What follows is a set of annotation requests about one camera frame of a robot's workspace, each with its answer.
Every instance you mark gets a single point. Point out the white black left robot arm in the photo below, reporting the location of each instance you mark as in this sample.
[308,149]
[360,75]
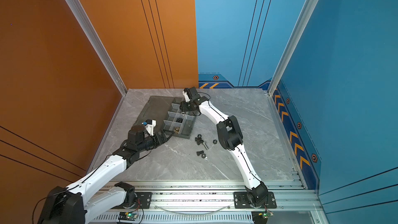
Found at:
[77,202]

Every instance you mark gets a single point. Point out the large black bolt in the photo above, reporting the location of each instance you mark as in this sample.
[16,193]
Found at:
[199,139]

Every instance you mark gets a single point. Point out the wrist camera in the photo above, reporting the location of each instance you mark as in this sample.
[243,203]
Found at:
[191,94]
[149,126]

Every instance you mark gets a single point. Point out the right aluminium corner post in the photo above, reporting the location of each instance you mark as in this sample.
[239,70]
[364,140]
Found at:
[300,25]

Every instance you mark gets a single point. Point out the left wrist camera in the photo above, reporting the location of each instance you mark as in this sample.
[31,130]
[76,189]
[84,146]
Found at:
[149,126]

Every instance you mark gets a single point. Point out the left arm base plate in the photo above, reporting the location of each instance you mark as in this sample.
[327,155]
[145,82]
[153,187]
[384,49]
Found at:
[141,200]

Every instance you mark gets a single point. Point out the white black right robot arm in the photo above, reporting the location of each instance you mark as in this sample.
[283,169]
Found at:
[231,138]

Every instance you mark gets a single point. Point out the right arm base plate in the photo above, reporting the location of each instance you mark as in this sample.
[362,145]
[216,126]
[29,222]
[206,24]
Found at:
[244,200]

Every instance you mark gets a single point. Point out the aluminium corner post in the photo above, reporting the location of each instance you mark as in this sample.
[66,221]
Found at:
[300,25]
[86,25]

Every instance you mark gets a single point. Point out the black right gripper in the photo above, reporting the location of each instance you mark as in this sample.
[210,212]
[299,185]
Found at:
[184,108]

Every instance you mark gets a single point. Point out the grey plastic organizer box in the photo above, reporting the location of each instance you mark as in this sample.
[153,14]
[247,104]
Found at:
[165,110]

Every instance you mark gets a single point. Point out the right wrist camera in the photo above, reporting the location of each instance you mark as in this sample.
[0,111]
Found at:
[191,94]

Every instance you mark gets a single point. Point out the left green circuit board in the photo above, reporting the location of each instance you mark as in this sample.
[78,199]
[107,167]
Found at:
[127,217]

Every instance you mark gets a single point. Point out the right circuit board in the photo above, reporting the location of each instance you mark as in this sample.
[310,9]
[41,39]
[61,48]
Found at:
[261,217]

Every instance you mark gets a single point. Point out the aluminium front rail frame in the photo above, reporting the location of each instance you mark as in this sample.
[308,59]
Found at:
[211,202]

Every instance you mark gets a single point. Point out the left aluminium corner post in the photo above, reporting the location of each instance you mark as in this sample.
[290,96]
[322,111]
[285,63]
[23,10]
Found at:
[86,25]

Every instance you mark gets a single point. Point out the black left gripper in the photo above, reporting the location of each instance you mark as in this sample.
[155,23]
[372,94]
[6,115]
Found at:
[164,138]

